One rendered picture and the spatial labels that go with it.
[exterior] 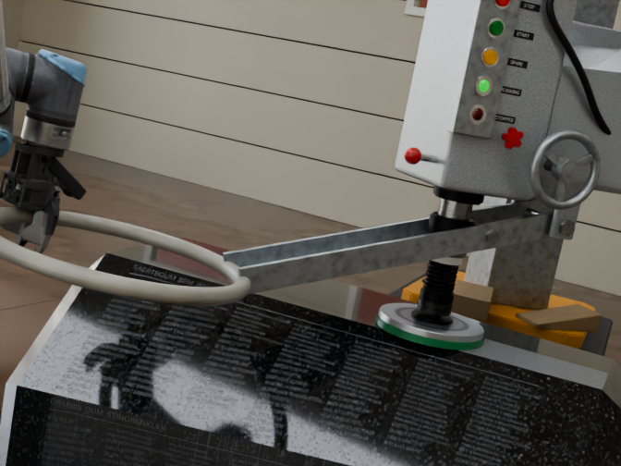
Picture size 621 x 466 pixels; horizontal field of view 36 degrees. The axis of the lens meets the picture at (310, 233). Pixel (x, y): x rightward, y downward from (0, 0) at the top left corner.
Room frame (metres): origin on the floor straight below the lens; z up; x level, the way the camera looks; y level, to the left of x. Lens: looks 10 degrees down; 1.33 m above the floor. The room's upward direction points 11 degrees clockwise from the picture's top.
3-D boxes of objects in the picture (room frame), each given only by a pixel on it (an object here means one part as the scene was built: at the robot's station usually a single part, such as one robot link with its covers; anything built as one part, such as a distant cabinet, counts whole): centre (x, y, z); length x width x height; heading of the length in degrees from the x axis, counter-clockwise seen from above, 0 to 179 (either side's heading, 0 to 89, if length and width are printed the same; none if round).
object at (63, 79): (1.78, 0.51, 1.20); 0.10 x 0.09 x 0.12; 114
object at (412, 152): (1.78, -0.18, 1.20); 0.08 x 0.03 x 0.03; 112
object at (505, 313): (2.71, -0.58, 0.76); 0.49 x 0.49 x 0.05; 71
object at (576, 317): (2.49, -0.68, 0.80); 0.20 x 0.10 x 0.05; 115
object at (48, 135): (1.78, 0.51, 1.11); 0.10 x 0.09 x 0.05; 52
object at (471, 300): (2.49, -0.45, 0.81); 0.20 x 0.10 x 0.05; 169
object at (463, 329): (1.89, -0.27, 0.87); 0.21 x 0.21 x 0.01
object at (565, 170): (1.83, -0.43, 1.22); 0.15 x 0.10 x 0.15; 112
